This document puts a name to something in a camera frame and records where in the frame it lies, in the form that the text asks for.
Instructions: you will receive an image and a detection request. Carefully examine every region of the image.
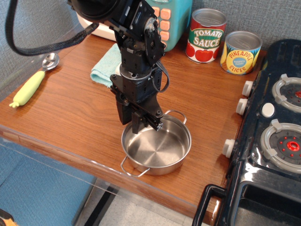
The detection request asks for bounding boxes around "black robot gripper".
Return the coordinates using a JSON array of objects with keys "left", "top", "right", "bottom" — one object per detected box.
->
[{"left": 110, "top": 68, "right": 163, "bottom": 134}]

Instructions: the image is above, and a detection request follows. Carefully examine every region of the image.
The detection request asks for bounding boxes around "stainless steel pan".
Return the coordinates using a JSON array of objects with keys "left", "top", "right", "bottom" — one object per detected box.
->
[{"left": 120, "top": 110, "right": 192, "bottom": 178}]

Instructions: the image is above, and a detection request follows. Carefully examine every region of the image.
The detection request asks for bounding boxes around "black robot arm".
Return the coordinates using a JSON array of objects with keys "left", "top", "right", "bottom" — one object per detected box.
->
[{"left": 68, "top": 0, "right": 170, "bottom": 134}]

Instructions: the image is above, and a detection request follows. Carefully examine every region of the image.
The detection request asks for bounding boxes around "white brown toy mushroom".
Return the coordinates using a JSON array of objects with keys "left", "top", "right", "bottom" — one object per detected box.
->
[{"left": 115, "top": 63, "right": 121, "bottom": 76}]

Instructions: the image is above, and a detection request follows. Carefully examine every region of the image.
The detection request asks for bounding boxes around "teal folded cloth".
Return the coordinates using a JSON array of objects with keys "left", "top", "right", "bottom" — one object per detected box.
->
[{"left": 90, "top": 43, "right": 121, "bottom": 88}]

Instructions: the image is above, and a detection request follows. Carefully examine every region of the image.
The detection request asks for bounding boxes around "teal cream toy microwave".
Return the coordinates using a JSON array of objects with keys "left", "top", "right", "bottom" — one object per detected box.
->
[{"left": 71, "top": 0, "right": 192, "bottom": 60}]

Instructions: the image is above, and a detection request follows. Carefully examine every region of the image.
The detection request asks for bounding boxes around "tomato sauce can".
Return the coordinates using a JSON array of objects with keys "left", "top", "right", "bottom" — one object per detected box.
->
[{"left": 186, "top": 8, "right": 227, "bottom": 63}]

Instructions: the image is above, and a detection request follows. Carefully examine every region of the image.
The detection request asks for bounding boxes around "pineapple slices can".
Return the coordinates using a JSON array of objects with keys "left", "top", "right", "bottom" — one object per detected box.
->
[{"left": 220, "top": 31, "right": 262, "bottom": 75}]

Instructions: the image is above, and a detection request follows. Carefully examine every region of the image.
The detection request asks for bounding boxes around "black toy stove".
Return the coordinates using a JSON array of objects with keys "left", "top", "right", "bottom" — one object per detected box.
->
[{"left": 193, "top": 39, "right": 301, "bottom": 226}]

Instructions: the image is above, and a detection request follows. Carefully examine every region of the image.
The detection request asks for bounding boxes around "orange object at corner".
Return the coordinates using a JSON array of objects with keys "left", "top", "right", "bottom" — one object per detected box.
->
[{"left": 0, "top": 218, "right": 18, "bottom": 226}]

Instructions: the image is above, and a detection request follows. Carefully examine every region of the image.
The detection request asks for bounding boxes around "black braided cable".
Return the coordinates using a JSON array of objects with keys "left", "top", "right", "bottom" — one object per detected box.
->
[{"left": 4, "top": 0, "right": 99, "bottom": 57}]

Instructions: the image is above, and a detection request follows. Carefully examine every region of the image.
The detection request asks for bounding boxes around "green handled metal spoon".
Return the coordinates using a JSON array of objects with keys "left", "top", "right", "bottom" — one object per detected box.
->
[{"left": 9, "top": 53, "right": 60, "bottom": 108}]

